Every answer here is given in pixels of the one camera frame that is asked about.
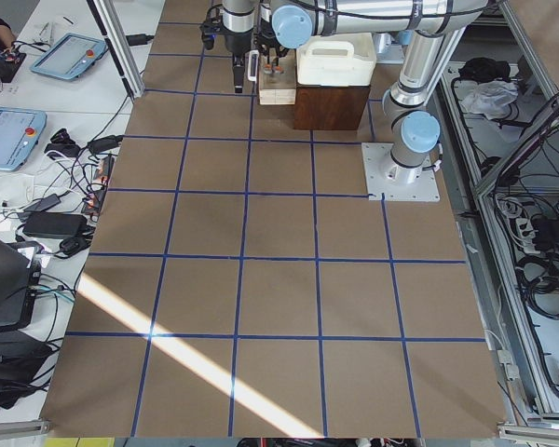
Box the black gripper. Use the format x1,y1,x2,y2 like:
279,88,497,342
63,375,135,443
254,4,289,74
223,26,252,94

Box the grey orange scissors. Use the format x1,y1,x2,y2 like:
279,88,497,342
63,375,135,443
262,64,284,76

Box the light wooden drawer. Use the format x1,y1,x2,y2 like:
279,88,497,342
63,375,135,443
258,51,296,105

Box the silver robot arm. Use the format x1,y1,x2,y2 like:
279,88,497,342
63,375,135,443
200,1,489,184

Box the white plastic tray bin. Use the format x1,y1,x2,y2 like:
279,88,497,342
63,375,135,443
296,33,376,87

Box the dark wooden cabinet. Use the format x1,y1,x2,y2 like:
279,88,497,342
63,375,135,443
293,85,371,130

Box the blue teach pendant far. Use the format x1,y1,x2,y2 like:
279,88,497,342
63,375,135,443
30,33,108,81

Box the blue teach pendant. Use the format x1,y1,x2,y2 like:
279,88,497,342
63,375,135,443
30,33,108,81
0,107,48,171

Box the black white cloth pile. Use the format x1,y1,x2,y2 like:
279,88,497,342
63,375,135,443
458,57,519,120

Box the blue teach pendant near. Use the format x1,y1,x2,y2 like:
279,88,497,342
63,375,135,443
0,107,48,171

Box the black power brick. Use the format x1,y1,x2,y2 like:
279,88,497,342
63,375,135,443
22,211,87,238

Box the black monitor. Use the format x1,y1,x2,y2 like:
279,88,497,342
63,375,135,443
0,240,41,332

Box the white drawer handle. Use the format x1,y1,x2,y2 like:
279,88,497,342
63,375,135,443
247,49,260,83

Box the aluminium frame post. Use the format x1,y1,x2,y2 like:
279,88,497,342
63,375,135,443
86,0,144,100

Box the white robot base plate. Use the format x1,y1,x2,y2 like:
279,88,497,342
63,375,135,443
361,142,441,203

